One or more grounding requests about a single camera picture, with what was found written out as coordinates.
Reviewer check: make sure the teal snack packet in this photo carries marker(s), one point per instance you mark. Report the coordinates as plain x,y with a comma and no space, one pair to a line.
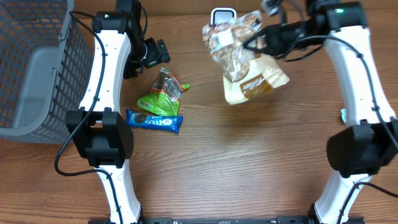
343,115

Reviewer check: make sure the grey plastic mesh basket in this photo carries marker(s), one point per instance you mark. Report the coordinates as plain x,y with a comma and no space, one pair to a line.
45,69

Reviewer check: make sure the green snack packet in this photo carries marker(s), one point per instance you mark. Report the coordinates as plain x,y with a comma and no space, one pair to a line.
164,97

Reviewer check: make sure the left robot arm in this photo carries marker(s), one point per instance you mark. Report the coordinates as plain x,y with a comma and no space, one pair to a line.
97,128

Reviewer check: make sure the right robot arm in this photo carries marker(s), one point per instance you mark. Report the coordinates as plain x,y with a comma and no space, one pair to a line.
369,140

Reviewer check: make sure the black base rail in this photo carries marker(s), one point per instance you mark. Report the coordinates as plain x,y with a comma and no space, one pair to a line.
277,220

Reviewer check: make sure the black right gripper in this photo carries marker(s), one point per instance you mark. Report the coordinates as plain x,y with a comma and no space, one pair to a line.
272,38

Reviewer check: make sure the white barcode scanner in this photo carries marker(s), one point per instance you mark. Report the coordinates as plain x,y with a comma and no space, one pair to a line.
221,15

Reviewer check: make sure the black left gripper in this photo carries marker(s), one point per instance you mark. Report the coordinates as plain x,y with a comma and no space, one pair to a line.
158,54

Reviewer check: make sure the beige paper pouch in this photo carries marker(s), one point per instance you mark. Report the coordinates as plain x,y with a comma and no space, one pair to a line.
246,74

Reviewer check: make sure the blue Oreo cookie pack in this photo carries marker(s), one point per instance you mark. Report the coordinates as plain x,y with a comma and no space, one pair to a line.
164,123

